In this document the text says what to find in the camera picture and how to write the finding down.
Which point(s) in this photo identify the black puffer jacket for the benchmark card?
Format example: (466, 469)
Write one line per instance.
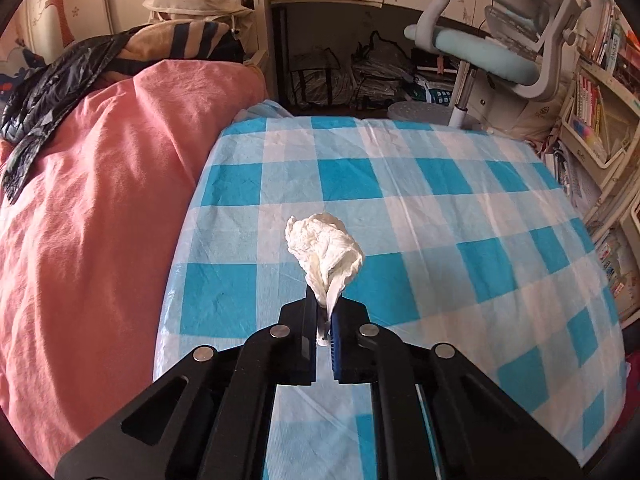
(45, 90)

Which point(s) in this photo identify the grey and blue desk chair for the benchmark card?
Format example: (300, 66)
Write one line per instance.
(480, 55)

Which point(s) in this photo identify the striped pillow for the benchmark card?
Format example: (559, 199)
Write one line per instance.
(165, 42)

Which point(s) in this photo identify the white bookshelf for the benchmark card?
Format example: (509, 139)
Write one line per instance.
(615, 160)

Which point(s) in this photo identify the blue and white bag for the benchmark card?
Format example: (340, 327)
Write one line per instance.
(430, 92)

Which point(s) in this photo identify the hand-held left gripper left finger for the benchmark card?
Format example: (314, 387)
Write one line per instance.
(310, 350)

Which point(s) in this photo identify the black bag of papers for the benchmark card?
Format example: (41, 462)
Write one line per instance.
(382, 72)

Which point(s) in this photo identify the beige tote bag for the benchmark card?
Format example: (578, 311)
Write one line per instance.
(190, 2)

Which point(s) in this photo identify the stack of lying books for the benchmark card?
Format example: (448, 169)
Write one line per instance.
(615, 275)

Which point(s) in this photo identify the upright tall books group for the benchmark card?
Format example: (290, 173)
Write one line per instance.
(607, 35)

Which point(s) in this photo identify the beige cloth bag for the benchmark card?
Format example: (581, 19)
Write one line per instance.
(530, 115)

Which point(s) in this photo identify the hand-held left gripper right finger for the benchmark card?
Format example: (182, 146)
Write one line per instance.
(337, 350)

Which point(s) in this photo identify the row of colourful books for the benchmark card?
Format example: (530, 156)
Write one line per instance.
(587, 105)

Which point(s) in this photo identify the pink duvet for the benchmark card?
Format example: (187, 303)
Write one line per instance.
(100, 210)

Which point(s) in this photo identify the pile of papers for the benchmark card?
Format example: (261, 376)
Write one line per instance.
(562, 175)

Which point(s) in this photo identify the large white tissue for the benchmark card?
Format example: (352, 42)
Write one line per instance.
(325, 250)

